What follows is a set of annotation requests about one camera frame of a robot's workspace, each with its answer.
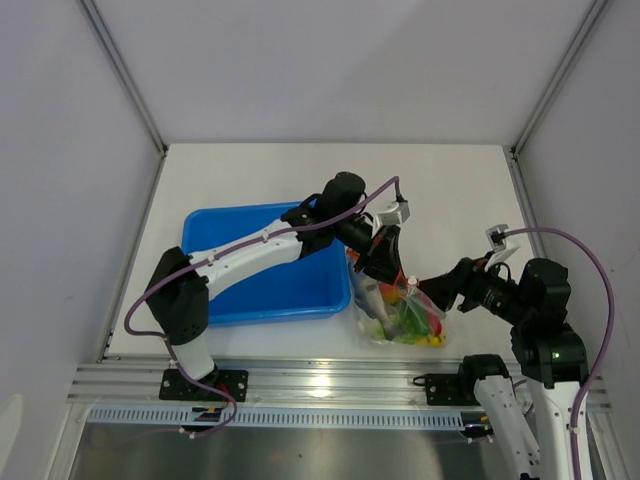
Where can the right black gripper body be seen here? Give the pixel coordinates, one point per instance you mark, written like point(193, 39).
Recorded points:
point(490, 291)

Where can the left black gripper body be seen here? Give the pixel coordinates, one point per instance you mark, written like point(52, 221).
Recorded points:
point(353, 232)

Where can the red chili pepper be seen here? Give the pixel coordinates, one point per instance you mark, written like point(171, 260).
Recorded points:
point(430, 322)

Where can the red orange mango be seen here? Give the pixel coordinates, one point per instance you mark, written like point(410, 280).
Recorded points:
point(391, 294)

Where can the clear zip top bag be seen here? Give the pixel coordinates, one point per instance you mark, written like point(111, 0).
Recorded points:
point(409, 284)

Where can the dark green cucumber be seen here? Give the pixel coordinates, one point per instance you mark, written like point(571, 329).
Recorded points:
point(413, 323)

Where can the yellow orange mango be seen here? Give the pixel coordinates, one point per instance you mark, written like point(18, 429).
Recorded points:
point(434, 341)

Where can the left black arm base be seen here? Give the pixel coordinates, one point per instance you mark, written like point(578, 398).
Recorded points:
point(174, 387)

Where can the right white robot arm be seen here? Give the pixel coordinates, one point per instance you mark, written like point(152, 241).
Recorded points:
point(551, 356)

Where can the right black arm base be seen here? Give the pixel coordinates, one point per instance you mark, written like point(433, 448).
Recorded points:
point(446, 390)

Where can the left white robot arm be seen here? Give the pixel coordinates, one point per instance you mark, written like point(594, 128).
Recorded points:
point(182, 285)

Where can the blue plastic bin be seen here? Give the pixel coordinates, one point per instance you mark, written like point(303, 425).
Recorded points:
point(313, 288)

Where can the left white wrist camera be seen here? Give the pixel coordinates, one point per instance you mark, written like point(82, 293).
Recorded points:
point(396, 213)

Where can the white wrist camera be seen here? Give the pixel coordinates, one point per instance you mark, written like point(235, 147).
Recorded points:
point(396, 213)
point(502, 245)

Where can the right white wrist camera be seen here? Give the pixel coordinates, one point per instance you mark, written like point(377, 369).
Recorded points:
point(502, 245)

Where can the white slotted cable duct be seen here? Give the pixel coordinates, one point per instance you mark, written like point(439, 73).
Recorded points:
point(413, 419)

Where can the left aluminium frame post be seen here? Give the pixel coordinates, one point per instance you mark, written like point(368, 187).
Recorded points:
point(117, 62)

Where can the aluminium frame post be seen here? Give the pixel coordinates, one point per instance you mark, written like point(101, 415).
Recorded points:
point(117, 62)
point(577, 45)

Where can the aluminium mounting rail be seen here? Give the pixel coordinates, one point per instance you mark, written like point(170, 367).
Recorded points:
point(306, 383)

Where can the right aluminium frame post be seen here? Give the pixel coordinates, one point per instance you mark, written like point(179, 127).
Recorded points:
point(577, 45)

